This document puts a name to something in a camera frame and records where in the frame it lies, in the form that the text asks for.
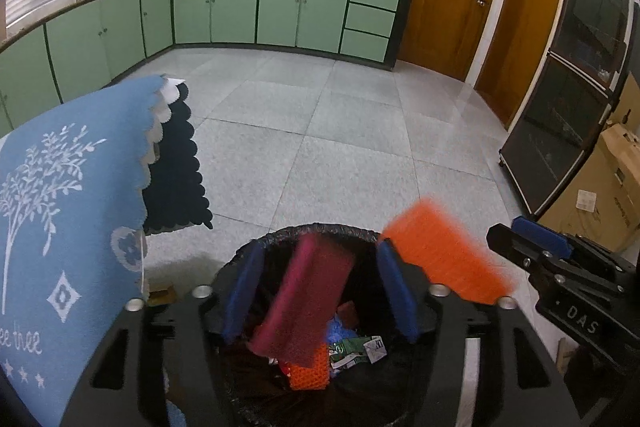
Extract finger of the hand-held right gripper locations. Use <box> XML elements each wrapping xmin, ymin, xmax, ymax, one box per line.
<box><xmin>512</xmin><ymin>216</ymin><xmax>626</xmax><ymax>268</ymax></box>
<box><xmin>486</xmin><ymin>223</ymin><xmax>568</xmax><ymax>288</ymax></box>

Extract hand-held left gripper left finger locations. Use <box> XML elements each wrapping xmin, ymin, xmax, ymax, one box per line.
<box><xmin>60</xmin><ymin>241</ymin><xmax>266</xmax><ymax>427</ymax></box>

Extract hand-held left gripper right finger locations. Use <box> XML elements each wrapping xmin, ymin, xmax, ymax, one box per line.
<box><xmin>376</xmin><ymin>238</ymin><xmax>576</xmax><ymax>427</ymax></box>

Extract black trash bin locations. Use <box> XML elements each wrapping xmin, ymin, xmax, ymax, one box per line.
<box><xmin>212</xmin><ymin>222</ymin><xmax>471</xmax><ymax>427</ymax></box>

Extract red rectangular sponge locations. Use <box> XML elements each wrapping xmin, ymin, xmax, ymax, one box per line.
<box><xmin>247</xmin><ymin>233</ymin><xmax>357</xmax><ymax>367</ymax></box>

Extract carton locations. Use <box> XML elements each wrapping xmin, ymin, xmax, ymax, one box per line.
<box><xmin>329</xmin><ymin>334</ymin><xmax>388</xmax><ymax>367</ymax></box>

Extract blue plastic bag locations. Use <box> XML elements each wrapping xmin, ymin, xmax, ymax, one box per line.
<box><xmin>324</xmin><ymin>313</ymin><xmax>358</xmax><ymax>345</ymax></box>

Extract cardboard box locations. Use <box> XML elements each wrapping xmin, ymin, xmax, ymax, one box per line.
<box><xmin>537</xmin><ymin>72</ymin><xmax>640</xmax><ymax>254</ymax></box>

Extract black glass cabinet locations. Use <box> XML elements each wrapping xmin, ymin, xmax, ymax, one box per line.
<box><xmin>499</xmin><ymin>0</ymin><xmax>640</xmax><ymax>220</ymax></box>

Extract navy scalloped cloth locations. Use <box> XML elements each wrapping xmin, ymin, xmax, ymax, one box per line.
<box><xmin>141</xmin><ymin>82</ymin><xmax>214</xmax><ymax>236</ymax></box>

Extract white scalloped cloth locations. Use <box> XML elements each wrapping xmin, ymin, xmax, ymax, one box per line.
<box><xmin>140</xmin><ymin>77</ymin><xmax>183</xmax><ymax>180</ymax></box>

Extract blue tree print tablecloth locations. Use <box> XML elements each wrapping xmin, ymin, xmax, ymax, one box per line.
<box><xmin>0</xmin><ymin>74</ymin><xmax>176</xmax><ymax>427</ymax></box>

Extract green base cabinets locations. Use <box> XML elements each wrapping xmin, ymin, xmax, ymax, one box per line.
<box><xmin>0</xmin><ymin>0</ymin><xmax>417</xmax><ymax>138</ymax></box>

